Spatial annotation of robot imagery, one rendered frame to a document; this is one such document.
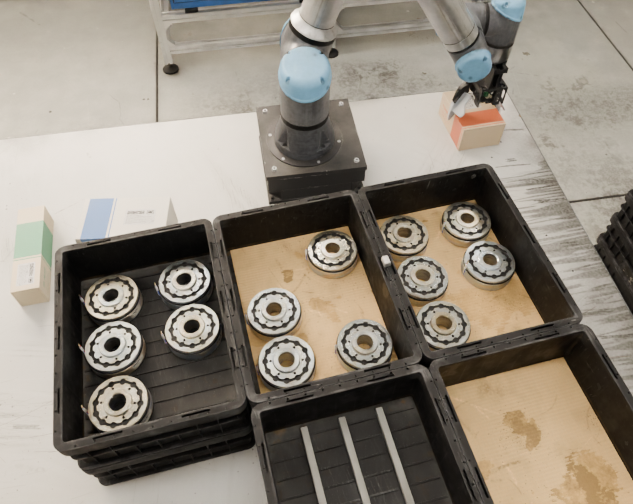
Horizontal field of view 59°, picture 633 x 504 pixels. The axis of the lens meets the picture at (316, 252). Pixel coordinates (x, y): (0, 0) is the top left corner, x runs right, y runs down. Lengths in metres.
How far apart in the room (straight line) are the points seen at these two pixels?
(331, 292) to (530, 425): 0.43
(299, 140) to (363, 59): 1.77
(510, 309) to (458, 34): 0.57
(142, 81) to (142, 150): 1.45
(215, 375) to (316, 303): 0.24
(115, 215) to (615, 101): 2.48
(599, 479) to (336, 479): 0.43
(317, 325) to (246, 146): 0.67
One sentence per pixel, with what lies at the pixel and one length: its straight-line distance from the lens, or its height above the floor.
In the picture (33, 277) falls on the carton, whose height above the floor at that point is 0.76.
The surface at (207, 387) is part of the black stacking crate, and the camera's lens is 1.07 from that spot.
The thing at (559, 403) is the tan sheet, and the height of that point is 0.83.
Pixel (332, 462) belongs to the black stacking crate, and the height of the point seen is 0.83.
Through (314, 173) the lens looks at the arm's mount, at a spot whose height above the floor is 0.79.
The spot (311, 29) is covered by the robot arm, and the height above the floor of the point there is 1.06.
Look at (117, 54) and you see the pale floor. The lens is 3.30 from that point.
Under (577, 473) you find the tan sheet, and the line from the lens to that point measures 1.09.
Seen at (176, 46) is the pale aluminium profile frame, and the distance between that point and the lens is 3.02.
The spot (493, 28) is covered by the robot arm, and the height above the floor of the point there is 1.05.
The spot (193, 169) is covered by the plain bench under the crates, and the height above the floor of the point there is 0.70.
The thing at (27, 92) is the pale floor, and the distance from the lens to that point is 3.22.
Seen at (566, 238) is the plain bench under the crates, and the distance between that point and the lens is 1.51.
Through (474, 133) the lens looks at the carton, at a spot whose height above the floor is 0.76.
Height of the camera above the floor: 1.80
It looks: 54 degrees down
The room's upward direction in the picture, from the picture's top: straight up
